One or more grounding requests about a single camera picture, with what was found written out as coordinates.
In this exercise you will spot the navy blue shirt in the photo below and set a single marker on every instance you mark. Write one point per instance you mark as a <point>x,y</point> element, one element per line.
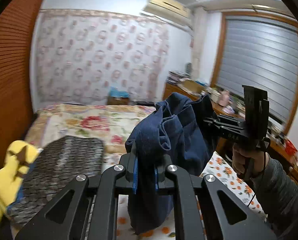
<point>175,128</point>

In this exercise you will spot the right forearm grey sleeve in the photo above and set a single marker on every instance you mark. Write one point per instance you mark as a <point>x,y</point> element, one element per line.
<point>278,196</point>

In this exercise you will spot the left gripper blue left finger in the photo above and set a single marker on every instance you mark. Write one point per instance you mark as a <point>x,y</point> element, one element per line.
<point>135,176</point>

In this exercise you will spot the grey window blind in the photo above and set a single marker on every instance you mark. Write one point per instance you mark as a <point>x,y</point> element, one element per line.
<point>262,53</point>

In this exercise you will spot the brown wooden wardrobe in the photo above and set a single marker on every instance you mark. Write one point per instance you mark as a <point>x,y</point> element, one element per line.
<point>17,22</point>

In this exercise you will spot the cream curtain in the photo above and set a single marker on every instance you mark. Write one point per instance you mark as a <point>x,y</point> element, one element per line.
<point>198,37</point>

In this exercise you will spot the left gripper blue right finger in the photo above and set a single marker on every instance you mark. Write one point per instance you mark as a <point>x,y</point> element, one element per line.
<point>156,186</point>

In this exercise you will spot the wall air conditioner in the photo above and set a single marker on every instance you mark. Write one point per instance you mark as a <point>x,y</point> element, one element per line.
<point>170,10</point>

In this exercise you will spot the yellow plush toy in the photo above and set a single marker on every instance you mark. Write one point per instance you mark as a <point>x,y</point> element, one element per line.
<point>19,156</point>

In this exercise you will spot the floral quilt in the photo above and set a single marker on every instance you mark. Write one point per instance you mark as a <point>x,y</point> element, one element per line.
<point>113,124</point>

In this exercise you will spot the pink bottle on sideboard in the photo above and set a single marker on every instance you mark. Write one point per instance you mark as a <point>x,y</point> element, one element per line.
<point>224,98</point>

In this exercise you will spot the blue box at headboard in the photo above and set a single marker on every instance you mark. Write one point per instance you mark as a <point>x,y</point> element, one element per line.
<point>115,93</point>

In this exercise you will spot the person's right hand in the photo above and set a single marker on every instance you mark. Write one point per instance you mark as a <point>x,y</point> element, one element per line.
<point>249,164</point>

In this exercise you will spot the floral wall cloth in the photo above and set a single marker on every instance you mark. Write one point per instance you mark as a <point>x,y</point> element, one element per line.
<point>81,55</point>

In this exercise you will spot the grey patterned pillow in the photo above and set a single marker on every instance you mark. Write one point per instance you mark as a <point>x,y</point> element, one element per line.
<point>52,170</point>

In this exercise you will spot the orange print bed sheet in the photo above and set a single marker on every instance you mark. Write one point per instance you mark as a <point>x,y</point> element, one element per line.
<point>216,166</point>

